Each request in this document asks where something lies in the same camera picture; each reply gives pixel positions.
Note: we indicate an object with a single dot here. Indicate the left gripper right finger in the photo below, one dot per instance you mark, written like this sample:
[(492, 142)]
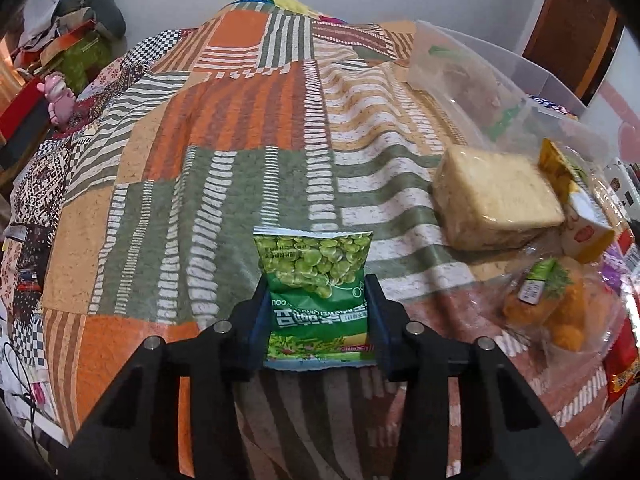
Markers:
[(506, 432)]

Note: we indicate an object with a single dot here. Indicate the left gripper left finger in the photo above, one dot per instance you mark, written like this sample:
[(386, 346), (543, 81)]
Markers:
[(132, 431)]

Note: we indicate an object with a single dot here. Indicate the green pea snack bag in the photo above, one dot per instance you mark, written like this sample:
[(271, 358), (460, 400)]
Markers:
[(319, 314)]

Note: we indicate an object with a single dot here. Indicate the beige cake block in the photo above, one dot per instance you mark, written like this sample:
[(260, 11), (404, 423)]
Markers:
[(492, 201)]

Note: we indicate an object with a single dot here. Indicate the red snack packet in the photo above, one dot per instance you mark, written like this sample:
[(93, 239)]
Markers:
[(622, 359)]

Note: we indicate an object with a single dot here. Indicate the bag of orange pastries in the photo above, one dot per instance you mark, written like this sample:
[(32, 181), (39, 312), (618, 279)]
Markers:
[(569, 309)]

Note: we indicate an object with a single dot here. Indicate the yellow juice carton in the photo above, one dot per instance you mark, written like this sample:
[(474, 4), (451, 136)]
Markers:
[(586, 232)]

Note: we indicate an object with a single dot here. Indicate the patchwork bedspread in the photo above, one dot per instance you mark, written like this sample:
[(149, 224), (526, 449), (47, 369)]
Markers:
[(141, 222)]

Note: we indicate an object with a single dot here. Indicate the white sticker-covered appliance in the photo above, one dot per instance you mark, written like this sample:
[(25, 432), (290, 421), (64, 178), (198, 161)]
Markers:
[(623, 186)]

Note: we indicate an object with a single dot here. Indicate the clear plastic storage bin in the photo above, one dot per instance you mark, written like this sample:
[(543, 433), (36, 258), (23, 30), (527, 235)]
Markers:
[(498, 100)]

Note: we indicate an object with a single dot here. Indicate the pink plush toy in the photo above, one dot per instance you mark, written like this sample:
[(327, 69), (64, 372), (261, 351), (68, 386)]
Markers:
[(61, 99)]

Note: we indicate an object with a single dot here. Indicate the clutter pile with boxes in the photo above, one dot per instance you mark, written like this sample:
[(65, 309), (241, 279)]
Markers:
[(74, 38)]

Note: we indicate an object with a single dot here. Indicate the brown wooden door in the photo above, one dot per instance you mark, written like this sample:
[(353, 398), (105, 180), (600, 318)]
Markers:
[(576, 40)]

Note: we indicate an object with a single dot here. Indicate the yellow pillow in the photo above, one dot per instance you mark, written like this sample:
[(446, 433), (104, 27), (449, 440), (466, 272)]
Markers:
[(294, 6)]

